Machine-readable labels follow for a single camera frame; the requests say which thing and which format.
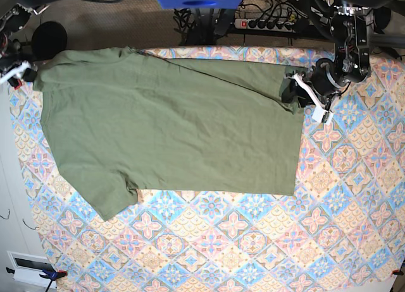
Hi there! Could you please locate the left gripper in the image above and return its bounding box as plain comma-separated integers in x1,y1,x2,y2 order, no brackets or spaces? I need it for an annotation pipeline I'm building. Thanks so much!
281,58,350,111

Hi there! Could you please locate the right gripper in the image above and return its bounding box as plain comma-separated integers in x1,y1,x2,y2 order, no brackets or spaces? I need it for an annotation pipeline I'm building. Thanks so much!
0,61,37,83

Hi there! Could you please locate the olive green t-shirt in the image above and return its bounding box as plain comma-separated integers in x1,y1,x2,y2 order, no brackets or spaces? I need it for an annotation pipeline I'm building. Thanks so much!
34,48,303,220

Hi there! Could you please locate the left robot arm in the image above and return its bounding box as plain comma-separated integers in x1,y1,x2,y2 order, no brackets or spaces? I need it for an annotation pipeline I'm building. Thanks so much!
282,0,404,111

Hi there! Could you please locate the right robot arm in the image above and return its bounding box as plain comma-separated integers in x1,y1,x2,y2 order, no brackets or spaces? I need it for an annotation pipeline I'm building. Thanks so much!
1,0,36,89

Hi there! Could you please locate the red black clamp upper left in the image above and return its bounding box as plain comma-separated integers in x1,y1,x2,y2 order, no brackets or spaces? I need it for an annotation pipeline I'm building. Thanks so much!
8,77,22,90

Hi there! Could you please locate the black round stool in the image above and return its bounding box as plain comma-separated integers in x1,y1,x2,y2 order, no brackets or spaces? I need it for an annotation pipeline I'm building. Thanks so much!
31,21,68,61

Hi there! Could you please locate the white power strip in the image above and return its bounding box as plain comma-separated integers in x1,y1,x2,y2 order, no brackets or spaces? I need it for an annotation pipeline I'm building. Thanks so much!
234,18,293,32

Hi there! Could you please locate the patterned tablecloth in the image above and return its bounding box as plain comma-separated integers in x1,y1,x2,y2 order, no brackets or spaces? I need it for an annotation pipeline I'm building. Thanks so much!
5,56,404,291

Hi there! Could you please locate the red clamp lower right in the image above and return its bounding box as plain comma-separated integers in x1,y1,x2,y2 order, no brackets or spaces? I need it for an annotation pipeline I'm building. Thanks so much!
392,269,404,276

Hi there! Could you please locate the blue clamp lower left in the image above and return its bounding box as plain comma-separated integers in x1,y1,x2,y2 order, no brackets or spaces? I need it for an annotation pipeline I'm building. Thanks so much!
6,267,68,285

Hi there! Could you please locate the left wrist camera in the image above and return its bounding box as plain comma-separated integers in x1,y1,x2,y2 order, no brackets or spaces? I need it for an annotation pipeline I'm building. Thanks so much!
311,106,334,125

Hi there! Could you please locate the white wall outlet box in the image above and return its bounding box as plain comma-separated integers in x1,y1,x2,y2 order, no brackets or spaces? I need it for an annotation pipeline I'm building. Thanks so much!
6,251,54,288

